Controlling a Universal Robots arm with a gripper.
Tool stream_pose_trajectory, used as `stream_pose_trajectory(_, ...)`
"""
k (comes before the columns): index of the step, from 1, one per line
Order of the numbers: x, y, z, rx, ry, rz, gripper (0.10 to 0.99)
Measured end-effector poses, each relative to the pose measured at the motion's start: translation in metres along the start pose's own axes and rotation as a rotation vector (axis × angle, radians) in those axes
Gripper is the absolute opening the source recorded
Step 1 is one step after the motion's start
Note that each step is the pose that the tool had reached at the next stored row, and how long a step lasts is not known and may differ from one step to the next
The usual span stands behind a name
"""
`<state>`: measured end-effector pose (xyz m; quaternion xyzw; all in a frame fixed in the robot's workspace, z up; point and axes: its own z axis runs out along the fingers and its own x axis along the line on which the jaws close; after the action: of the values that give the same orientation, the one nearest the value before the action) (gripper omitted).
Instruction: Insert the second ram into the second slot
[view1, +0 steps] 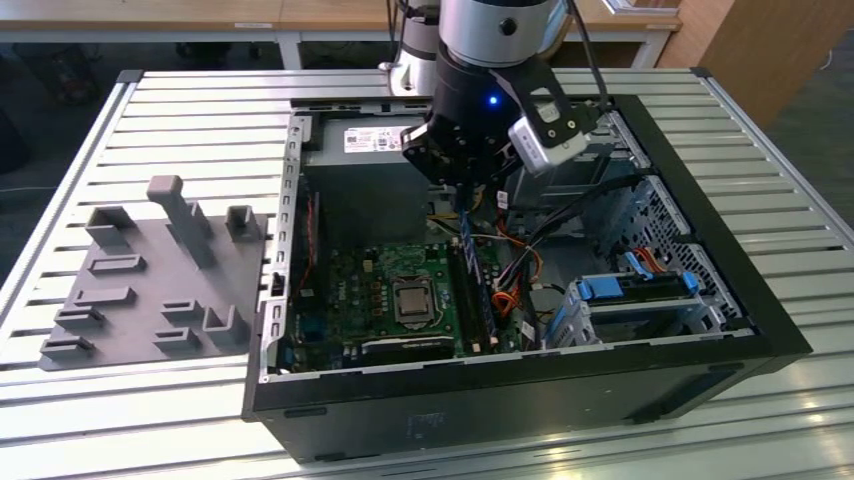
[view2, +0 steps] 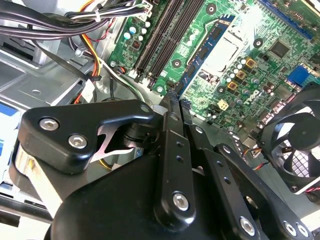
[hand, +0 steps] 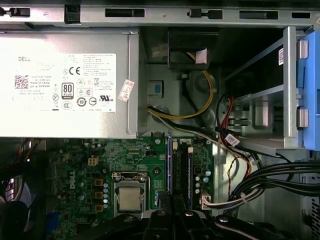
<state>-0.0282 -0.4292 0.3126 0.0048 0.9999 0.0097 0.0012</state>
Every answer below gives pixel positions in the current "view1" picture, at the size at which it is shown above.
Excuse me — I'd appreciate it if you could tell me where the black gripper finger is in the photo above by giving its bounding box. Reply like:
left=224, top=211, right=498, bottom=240
left=399, top=123, right=474, bottom=215
left=468, top=143, right=527, bottom=215

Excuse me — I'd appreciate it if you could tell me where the RAM stick with blue label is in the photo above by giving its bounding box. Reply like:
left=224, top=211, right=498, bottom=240
left=459, top=208, right=499, bottom=342

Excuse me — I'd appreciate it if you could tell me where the dark installed RAM stick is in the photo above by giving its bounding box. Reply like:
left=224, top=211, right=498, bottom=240
left=447, top=238, right=479, bottom=355

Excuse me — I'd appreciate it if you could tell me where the grey power supply white label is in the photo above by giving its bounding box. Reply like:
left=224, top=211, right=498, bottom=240
left=310, top=117, right=432, bottom=172

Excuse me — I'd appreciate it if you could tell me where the blue carrier with black disk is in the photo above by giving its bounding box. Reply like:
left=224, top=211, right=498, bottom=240
left=575, top=272, right=699, bottom=304

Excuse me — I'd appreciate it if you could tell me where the silver CPU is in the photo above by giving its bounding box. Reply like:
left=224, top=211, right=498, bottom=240
left=398, top=288, right=430, bottom=315

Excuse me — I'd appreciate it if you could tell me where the green motherboard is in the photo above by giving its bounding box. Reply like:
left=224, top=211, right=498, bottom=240
left=292, top=239, right=528, bottom=372

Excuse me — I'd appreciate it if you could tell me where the CPU socket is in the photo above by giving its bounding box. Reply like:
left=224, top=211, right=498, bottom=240
left=388, top=273, right=439, bottom=331

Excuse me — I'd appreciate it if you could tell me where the metal disk bay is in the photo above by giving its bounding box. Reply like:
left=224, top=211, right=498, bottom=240
left=546, top=272, right=735, bottom=347

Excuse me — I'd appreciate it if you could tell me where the black graphics card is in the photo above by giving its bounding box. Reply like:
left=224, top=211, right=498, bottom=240
left=359, top=333, right=456, bottom=362

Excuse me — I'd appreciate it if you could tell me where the wooden cabinet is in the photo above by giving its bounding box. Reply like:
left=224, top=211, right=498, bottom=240
left=657, top=0, right=854, bottom=130

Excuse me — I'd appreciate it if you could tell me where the grey plastic parts rack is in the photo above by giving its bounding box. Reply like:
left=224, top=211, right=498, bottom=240
left=37, top=174, right=279, bottom=372

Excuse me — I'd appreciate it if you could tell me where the black open PC case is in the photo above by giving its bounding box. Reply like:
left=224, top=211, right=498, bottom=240
left=240, top=93, right=814, bottom=464

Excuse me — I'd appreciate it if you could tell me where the black camera bracket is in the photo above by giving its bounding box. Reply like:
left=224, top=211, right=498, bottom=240
left=488, top=63, right=599, bottom=151

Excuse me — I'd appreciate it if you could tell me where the yellow wire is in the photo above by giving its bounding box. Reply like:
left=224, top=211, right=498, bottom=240
left=426, top=192, right=486, bottom=222

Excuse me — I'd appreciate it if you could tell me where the thick black cable bundle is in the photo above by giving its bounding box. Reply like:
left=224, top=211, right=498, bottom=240
left=506, top=174, right=643, bottom=251

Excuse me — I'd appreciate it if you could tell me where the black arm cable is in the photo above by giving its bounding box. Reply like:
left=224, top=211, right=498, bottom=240
left=564, top=0, right=614, bottom=114

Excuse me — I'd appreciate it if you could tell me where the thin red wire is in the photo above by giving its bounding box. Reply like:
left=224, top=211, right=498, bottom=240
left=298, top=191, right=323, bottom=297

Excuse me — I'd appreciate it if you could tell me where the blue flat data cable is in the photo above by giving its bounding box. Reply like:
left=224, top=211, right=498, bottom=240
left=623, top=251, right=653, bottom=281

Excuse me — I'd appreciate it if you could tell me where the wooden desk white frame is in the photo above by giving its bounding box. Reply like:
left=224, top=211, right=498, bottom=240
left=0, top=0, right=683, bottom=70

